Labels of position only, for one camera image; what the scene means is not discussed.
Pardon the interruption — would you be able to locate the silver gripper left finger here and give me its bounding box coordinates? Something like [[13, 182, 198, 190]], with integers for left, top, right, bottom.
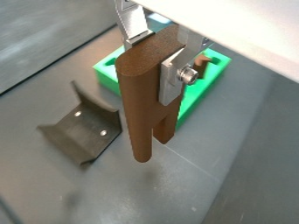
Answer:
[[114, 0, 153, 50]]

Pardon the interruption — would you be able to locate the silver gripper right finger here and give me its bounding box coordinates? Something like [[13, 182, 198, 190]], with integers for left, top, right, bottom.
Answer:
[[158, 25, 212, 106]]

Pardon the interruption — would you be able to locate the black curved bracket stand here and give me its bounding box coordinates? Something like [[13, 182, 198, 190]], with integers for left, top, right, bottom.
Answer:
[[37, 81, 122, 165]]

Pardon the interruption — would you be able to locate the brown two-legged peg block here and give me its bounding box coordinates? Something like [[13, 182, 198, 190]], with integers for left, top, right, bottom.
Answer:
[[116, 24, 182, 163]]

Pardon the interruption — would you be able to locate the green shape sorter board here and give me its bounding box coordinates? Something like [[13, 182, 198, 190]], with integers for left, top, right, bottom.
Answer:
[[93, 46, 231, 128]]

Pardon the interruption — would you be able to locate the brown star block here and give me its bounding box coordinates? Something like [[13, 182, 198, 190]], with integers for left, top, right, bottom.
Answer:
[[192, 54, 210, 79]]

